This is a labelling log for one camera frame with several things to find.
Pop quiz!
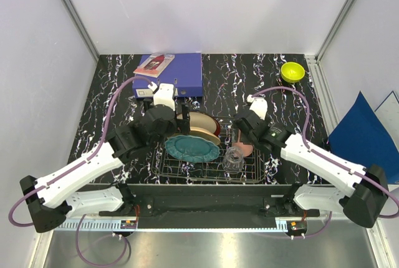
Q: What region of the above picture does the red and white book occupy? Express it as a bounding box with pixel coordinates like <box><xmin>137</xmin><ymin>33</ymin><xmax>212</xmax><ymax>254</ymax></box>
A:
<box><xmin>133</xmin><ymin>54</ymin><xmax>175</xmax><ymax>77</ymax></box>

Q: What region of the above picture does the beige painted plate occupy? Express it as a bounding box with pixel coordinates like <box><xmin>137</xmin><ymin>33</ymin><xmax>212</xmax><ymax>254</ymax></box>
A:
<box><xmin>189</xmin><ymin>127</ymin><xmax>221</xmax><ymax>146</ymax></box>

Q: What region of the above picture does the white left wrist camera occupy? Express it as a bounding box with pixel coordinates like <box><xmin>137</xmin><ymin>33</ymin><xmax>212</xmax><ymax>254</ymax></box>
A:
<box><xmin>148</xmin><ymin>82</ymin><xmax>175</xmax><ymax>111</ymax></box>

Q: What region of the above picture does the yellow-green bowl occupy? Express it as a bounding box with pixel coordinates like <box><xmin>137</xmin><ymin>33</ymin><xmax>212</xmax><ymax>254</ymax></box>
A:
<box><xmin>281</xmin><ymin>62</ymin><xmax>305</xmax><ymax>84</ymax></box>

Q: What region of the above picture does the red and black plate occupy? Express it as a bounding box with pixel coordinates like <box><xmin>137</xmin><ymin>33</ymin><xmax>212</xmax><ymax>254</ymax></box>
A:
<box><xmin>189</xmin><ymin>112</ymin><xmax>221</xmax><ymax>136</ymax></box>

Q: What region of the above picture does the blue lever arch binder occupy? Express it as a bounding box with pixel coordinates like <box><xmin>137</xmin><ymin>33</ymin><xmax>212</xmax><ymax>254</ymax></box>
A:
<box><xmin>135</xmin><ymin>53</ymin><xmax>203</xmax><ymax>97</ymax></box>

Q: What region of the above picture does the dark blue binder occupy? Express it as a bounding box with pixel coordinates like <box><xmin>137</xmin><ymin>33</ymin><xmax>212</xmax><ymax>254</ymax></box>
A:
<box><xmin>329</xmin><ymin>92</ymin><xmax>398</xmax><ymax>184</ymax></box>

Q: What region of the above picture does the teal scalloped plate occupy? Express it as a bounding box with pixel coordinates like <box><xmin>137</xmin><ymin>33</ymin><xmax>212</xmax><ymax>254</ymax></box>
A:
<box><xmin>165</xmin><ymin>135</ymin><xmax>220</xmax><ymax>163</ymax></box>

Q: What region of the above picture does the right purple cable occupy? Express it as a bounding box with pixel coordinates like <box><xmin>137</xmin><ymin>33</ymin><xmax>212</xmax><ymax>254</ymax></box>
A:
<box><xmin>252</xmin><ymin>86</ymin><xmax>399</xmax><ymax>219</ymax></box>

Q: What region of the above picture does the purple cable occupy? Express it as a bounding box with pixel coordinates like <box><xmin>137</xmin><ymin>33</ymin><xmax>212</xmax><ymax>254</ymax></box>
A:
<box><xmin>252</xmin><ymin>86</ymin><xmax>399</xmax><ymax>219</ymax></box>
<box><xmin>8</xmin><ymin>76</ymin><xmax>156</xmax><ymax>227</ymax></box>

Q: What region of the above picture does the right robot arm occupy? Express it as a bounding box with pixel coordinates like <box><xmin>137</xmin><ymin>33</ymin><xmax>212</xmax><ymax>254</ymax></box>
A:
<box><xmin>233</xmin><ymin>110</ymin><xmax>388</xmax><ymax>228</ymax></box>

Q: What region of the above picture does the pink plastic cup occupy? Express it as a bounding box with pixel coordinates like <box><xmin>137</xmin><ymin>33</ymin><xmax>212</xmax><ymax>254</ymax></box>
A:
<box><xmin>231</xmin><ymin>129</ymin><xmax>254</xmax><ymax>157</ymax></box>

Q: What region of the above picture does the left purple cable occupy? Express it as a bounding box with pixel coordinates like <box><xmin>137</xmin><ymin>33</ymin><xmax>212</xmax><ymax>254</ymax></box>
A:
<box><xmin>8</xmin><ymin>76</ymin><xmax>156</xmax><ymax>227</ymax></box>

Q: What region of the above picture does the metal wire dish rack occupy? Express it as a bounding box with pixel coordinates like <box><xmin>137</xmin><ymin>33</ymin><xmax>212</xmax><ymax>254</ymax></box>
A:
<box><xmin>151</xmin><ymin>117</ymin><xmax>265</xmax><ymax>184</ymax></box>

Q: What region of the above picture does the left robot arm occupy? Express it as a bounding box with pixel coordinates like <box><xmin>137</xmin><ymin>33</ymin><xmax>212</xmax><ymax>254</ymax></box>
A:
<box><xmin>20</xmin><ymin>101</ymin><xmax>190</xmax><ymax>233</ymax></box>

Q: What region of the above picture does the clear glass cup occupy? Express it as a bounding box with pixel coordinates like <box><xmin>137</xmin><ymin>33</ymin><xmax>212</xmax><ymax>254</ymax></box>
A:
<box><xmin>222</xmin><ymin>146</ymin><xmax>244</xmax><ymax>173</ymax></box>

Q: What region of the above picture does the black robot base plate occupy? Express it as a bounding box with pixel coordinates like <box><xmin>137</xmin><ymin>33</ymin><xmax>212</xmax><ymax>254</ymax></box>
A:
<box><xmin>99</xmin><ymin>184</ymin><xmax>325</xmax><ymax>231</ymax></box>

